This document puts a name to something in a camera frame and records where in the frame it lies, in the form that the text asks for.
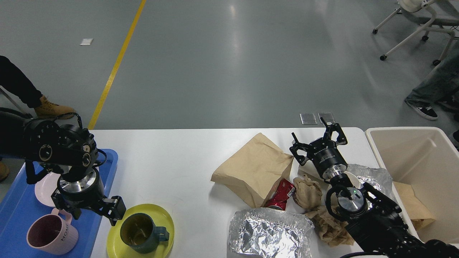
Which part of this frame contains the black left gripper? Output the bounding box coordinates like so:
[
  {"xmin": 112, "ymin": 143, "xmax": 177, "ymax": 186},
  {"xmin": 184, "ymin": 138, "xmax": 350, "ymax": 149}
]
[{"xmin": 51, "ymin": 168, "xmax": 126, "ymax": 226}]

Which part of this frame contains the crumpled brown paper ball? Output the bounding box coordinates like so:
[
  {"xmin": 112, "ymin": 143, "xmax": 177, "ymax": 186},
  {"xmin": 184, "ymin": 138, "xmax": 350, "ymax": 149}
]
[{"xmin": 293, "ymin": 177, "xmax": 322, "ymax": 210}]

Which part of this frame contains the brown paper in bin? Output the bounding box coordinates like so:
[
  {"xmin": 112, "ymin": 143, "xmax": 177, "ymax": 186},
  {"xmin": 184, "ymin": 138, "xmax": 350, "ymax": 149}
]
[{"xmin": 393, "ymin": 182, "xmax": 436, "ymax": 231}]

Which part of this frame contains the grey jeans leg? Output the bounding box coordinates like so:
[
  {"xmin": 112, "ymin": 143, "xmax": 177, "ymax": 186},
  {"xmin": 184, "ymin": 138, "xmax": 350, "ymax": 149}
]
[{"xmin": 406, "ymin": 41, "xmax": 459, "ymax": 106}]

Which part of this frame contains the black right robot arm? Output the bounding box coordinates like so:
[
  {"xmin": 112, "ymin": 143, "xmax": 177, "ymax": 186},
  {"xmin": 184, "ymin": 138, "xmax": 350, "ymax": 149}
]
[{"xmin": 290, "ymin": 119, "xmax": 459, "ymax": 258}]

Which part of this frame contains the tan work boot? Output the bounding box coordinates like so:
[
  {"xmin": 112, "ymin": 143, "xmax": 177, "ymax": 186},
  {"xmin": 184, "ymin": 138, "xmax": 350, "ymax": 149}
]
[{"xmin": 33, "ymin": 95, "xmax": 75, "ymax": 120}]

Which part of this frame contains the dark green mug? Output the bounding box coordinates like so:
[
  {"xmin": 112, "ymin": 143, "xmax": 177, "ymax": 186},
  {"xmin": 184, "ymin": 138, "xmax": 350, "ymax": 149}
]
[{"xmin": 120, "ymin": 213, "xmax": 170, "ymax": 254}]

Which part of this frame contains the crumpled brown paper napkin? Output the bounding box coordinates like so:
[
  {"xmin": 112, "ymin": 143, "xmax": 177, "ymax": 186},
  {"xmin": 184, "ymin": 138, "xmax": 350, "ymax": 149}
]
[{"xmin": 305, "ymin": 205, "xmax": 355, "ymax": 248}]

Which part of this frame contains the beige plastic bin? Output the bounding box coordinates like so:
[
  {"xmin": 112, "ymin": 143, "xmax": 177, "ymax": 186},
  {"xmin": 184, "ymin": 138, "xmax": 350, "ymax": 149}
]
[{"xmin": 365, "ymin": 127, "xmax": 459, "ymax": 245}]

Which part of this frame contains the front aluminium foil tray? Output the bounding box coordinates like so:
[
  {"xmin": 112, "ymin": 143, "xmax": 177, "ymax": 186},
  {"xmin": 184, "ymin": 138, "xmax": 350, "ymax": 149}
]
[{"xmin": 228, "ymin": 207, "xmax": 314, "ymax": 258}]

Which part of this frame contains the right floor outlet cover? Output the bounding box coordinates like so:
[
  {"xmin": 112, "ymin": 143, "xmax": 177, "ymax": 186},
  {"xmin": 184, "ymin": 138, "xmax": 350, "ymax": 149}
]
[{"xmin": 318, "ymin": 112, "xmax": 335, "ymax": 124}]

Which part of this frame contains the pink mug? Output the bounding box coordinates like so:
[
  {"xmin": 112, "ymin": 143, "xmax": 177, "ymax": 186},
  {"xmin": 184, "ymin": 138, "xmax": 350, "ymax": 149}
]
[{"xmin": 26, "ymin": 208, "xmax": 79, "ymax": 255}]

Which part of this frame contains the yellow plate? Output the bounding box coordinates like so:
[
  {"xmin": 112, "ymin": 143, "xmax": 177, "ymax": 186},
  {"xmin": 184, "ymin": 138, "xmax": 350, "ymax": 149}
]
[{"xmin": 107, "ymin": 204, "xmax": 175, "ymax": 258}]

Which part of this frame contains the pink plate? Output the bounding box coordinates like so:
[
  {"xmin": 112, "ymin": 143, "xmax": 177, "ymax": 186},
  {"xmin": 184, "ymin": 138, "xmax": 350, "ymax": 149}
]
[{"xmin": 34, "ymin": 173, "xmax": 60, "ymax": 208}]

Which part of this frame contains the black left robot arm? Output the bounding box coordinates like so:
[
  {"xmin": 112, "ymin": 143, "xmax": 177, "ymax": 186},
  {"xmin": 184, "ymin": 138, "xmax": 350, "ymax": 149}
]
[{"xmin": 0, "ymin": 109, "xmax": 126, "ymax": 226}]

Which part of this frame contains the black white sneaker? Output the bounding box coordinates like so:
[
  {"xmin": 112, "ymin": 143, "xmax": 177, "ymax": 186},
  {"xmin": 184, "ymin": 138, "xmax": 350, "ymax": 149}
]
[{"xmin": 404, "ymin": 99, "xmax": 438, "ymax": 121}]

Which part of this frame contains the crushed red soda can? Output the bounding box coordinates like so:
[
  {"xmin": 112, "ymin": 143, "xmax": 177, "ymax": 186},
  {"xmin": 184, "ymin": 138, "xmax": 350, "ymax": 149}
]
[{"xmin": 264, "ymin": 178, "xmax": 296, "ymax": 211}]

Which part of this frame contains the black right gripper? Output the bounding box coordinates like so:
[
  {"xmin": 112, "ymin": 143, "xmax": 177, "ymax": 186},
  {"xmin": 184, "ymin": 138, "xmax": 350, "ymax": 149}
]
[{"xmin": 289, "ymin": 117, "xmax": 348, "ymax": 179}]

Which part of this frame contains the floor outlet cover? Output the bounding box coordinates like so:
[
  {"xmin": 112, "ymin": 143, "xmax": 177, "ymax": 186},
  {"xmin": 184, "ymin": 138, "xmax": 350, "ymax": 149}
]
[
  {"xmin": 299, "ymin": 113, "xmax": 317, "ymax": 125},
  {"xmin": 318, "ymin": 112, "xmax": 335, "ymax": 124}
]

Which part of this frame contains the black trouser leg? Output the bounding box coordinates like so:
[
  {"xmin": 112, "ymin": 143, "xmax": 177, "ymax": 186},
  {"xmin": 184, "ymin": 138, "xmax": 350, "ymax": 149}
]
[{"xmin": 0, "ymin": 56, "xmax": 43, "ymax": 108}]

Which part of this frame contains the rear aluminium foil piece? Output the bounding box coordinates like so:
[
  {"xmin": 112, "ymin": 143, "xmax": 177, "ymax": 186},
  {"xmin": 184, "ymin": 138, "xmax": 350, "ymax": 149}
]
[{"xmin": 346, "ymin": 164, "xmax": 396, "ymax": 201}]

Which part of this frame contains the left floor outlet cover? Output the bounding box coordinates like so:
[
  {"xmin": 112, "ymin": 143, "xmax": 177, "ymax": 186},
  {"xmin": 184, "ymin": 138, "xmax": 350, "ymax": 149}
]
[{"xmin": 299, "ymin": 113, "xmax": 317, "ymax": 125}]

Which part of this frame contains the white office chair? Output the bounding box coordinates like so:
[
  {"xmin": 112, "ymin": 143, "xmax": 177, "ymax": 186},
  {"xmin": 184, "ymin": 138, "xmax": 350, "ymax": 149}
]
[{"xmin": 372, "ymin": 0, "xmax": 459, "ymax": 66}]

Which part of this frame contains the brown paper bag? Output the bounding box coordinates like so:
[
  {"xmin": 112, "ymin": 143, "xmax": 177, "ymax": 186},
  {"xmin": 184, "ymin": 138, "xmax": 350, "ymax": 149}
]
[{"xmin": 211, "ymin": 133, "xmax": 293, "ymax": 208}]

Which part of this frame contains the grey chair leg caster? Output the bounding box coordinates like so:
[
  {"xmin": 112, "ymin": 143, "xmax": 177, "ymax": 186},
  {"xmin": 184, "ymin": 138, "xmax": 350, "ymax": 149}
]
[{"xmin": 0, "ymin": 87, "xmax": 33, "ymax": 119}]

